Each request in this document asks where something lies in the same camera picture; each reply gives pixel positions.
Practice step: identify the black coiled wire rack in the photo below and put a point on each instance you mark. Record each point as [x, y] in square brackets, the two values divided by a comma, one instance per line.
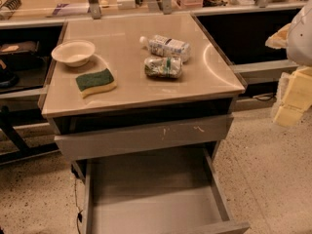
[8, 8]

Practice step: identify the blue label plastic bottle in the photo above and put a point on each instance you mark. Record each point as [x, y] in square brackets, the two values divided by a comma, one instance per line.
[166, 47]

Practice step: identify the grey open bottom drawer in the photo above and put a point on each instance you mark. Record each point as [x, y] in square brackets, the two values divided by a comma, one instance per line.
[166, 191]

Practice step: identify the grey drawer cabinet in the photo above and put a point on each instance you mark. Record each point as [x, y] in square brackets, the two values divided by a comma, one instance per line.
[207, 86]

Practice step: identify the grey middle drawer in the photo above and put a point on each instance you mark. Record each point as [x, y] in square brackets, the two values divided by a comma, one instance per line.
[96, 144]

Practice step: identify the green yellow sponge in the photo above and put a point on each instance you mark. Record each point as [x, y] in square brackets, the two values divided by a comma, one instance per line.
[95, 83]

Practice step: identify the white bowl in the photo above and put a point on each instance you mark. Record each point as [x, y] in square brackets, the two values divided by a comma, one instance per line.
[74, 53]

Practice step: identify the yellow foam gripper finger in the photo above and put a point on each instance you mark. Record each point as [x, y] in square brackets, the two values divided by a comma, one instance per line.
[294, 96]
[279, 39]

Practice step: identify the crushed green label can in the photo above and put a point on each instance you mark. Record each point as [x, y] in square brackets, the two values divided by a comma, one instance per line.
[163, 67]

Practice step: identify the purple white paper packet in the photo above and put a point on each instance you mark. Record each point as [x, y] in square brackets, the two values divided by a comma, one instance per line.
[64, 9]

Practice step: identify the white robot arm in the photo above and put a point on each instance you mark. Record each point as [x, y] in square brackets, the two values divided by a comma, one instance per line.
[299, 41]

